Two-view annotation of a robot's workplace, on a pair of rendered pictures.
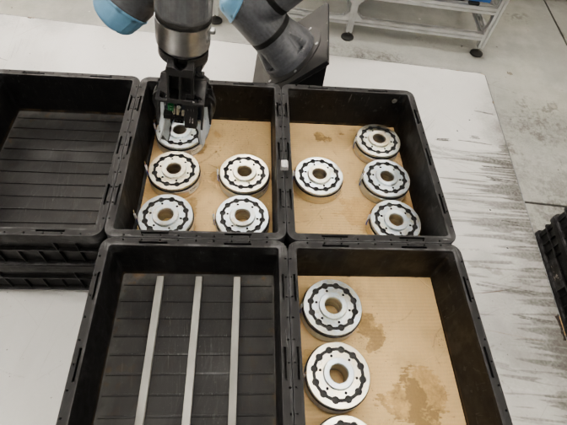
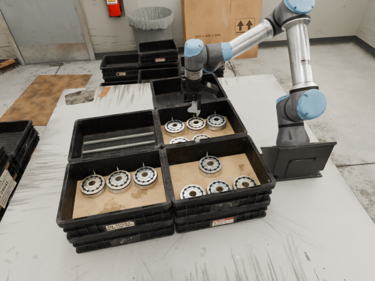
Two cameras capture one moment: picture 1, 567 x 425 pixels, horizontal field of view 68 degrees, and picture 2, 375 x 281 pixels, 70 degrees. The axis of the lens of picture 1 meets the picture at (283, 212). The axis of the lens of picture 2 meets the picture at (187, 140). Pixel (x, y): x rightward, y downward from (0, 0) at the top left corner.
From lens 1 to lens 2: 1.01 m
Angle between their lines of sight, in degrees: 56
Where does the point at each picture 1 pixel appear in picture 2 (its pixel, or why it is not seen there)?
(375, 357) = (128, 195)
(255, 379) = not seen: hidden behind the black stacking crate
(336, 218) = (192, 177)
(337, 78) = (323, 188)
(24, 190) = (179, 98)
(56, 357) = not seen: hidden behind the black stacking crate
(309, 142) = (235, 163)
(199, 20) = (187, 67)
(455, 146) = (305, 265)
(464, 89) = not seen: outside the picture
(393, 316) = (146, 201)
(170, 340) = (132, 141)
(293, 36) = (289, 132)
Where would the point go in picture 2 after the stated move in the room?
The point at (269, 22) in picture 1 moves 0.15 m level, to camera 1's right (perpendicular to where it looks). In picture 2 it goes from (283, 118) to (294, 140)
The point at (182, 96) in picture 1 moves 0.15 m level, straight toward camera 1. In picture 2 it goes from (184, 88) to (151, 96)
